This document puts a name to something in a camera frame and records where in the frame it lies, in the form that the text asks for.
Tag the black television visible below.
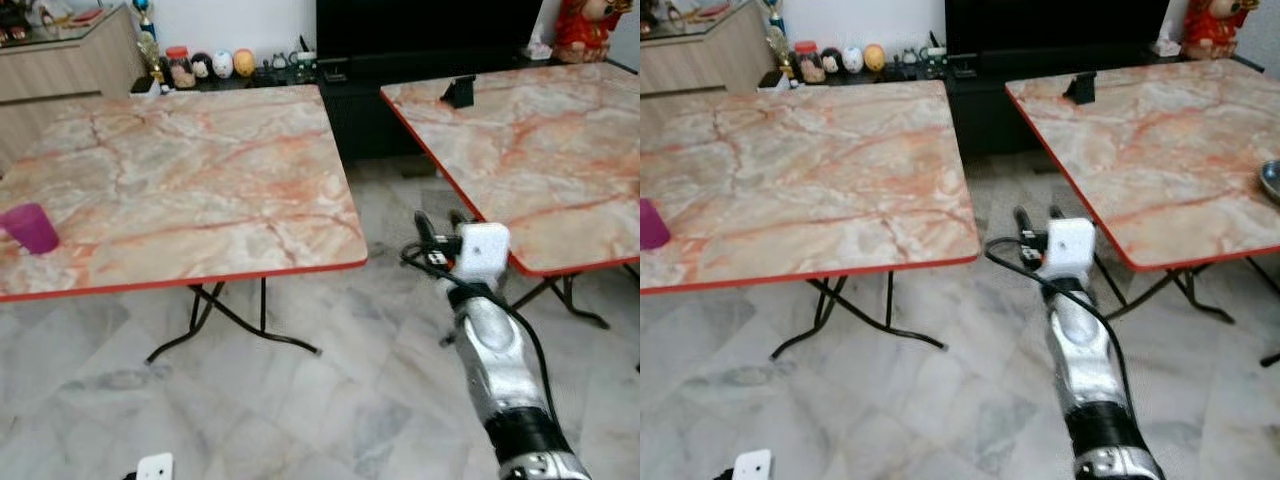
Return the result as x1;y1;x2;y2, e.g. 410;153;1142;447
944;0;1172;56
316;0;547;57

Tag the gold trophy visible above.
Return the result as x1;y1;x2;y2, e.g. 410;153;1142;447
132;0;167;93
761;0;797;88

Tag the black phone stand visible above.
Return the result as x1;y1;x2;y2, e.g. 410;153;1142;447
1062;71;1099;106
440;75;478;110

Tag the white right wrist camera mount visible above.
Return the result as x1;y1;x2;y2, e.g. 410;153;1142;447
454;222;512;292
1039;217;1097;283

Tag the red gold figurine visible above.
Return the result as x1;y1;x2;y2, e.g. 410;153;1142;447
1181;0;1252;60
551;0;617;64

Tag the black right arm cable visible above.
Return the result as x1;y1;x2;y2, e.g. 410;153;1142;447
985;236;1138;406
400;240;561;426

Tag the pink plastic cup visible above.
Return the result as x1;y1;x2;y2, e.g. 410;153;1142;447
640;198;673;252
0;203;61;256

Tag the light wooden cabinet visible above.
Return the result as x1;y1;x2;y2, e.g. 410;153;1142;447
640;0;778;98
0;5;148;169

